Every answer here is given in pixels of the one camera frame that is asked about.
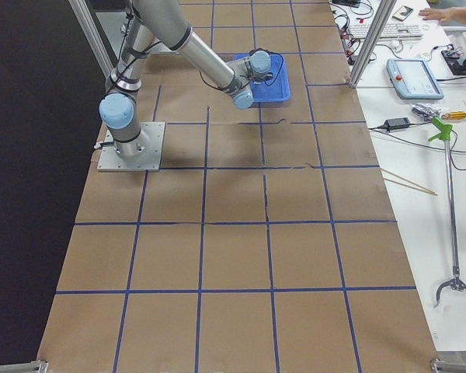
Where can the black power adapter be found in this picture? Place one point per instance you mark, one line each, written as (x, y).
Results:
(396, 124)

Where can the brown paper table cover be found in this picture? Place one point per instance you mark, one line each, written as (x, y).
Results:
(265, 243)

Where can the blue plastic tray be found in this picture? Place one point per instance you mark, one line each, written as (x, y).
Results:
(273, 83)

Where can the green handled reach grabber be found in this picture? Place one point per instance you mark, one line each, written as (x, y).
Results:
(455, 283)

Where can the teach pendant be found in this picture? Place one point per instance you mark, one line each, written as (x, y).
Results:
(413, 79)

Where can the person's hand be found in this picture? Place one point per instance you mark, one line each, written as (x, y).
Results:
(440, 15)

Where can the white keyboard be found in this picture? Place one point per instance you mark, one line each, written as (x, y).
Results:
(390, 31)

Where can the smartphone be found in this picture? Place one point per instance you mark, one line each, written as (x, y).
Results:
(402, 13)

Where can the aluminium frame post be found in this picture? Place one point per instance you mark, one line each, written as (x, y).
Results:
(381, 17)

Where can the wooden chopstick pair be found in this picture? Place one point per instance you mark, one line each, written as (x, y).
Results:
(404, 182)

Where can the yellow tool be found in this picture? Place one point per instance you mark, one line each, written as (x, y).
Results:
(454, 115)

